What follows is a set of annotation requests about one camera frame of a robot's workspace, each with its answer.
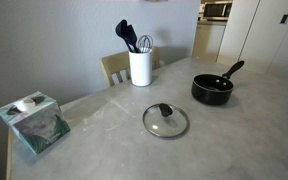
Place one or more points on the black spoon utensil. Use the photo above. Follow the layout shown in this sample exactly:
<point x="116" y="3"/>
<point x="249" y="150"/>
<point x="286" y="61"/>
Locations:
<point x="120" y="30"/>

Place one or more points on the white utensil holder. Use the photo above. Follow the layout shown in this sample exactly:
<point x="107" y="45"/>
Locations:
<point x="141" y="68"/>

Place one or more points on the black pot with handle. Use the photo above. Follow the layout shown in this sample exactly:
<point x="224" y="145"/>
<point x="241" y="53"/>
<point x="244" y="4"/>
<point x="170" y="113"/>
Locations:
<point x="212" y="89"/>

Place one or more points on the black spatula utensil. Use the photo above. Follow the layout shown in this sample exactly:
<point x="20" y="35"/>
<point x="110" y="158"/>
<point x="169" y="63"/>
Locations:
<point x="133" y="38"/>

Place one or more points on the green patterned tissue box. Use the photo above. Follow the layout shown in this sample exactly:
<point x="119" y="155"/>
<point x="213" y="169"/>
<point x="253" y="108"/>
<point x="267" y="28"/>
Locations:
<point x="36" y="120"/>

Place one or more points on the wooden chair behind table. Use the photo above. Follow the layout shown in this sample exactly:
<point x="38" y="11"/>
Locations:
<point x="113" y="65"/>

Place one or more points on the microwave oven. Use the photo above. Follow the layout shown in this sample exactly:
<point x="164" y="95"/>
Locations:
<point x="217" y="10"/>

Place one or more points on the black wall switch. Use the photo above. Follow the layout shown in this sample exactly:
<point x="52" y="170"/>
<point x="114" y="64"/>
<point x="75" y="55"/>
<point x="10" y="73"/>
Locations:
<point x="284" y="19"/>

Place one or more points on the glass lid with black knob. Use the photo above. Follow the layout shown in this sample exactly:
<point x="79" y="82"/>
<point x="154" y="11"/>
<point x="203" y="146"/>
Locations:
<point x="165" y="120"/>

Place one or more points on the white cabinet counter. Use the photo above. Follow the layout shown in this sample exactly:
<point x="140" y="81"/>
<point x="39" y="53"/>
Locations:
<point x="208" y="40"/>

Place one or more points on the metal whisk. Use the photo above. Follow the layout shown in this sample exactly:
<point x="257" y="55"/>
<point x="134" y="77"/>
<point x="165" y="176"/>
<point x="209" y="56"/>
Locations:
<point x="145" y="43"/>

